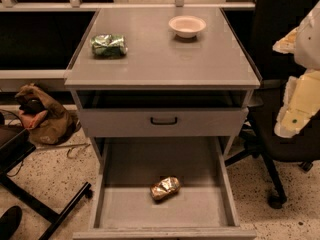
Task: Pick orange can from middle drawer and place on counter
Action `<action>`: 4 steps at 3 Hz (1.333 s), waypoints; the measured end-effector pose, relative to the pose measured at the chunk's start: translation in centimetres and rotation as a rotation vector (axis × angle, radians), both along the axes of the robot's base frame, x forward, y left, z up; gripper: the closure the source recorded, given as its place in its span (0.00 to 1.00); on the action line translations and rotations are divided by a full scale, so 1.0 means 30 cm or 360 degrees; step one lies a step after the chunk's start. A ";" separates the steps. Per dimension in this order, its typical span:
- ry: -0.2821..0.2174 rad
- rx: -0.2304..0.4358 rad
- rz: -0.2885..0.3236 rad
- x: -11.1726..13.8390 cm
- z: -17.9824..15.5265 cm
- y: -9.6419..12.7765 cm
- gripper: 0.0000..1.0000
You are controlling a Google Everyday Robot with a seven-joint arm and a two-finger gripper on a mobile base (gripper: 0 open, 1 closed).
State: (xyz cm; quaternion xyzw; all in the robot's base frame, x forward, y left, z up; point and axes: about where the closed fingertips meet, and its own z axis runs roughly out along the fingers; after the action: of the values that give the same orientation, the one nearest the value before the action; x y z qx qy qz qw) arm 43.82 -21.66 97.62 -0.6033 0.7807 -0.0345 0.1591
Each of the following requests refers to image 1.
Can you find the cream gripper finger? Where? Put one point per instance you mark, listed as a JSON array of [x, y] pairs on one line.
[[301, 102], [286, 44]]

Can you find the grey drawer cabinet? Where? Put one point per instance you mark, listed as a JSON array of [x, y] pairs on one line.
[[162, 70]]

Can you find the crushed orange can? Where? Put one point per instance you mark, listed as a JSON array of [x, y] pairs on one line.
[[165, 188]]

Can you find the black shoe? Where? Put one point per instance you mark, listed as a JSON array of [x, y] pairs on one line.
[[9, 222]]

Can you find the brown bag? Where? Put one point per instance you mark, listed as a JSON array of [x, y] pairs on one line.
[[52, 126]]

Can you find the black office chair right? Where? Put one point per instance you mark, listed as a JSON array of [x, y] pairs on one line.
[[271, 21]]

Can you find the open grey middle drawer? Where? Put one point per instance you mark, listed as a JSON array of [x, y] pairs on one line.
[[203, 208]]

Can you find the black chair base left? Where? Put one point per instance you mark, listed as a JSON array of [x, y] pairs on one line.
[[53, 176]]

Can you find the closed grey top drawer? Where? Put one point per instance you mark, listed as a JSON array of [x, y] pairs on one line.
[[136, 122]]

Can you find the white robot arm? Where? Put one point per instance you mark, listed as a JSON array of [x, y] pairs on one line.
[[307, 50]]

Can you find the black drawer handle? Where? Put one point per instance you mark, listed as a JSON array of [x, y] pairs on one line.
[[163, 121]]

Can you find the white bowl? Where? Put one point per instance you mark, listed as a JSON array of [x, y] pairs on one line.
[[187, 26]]

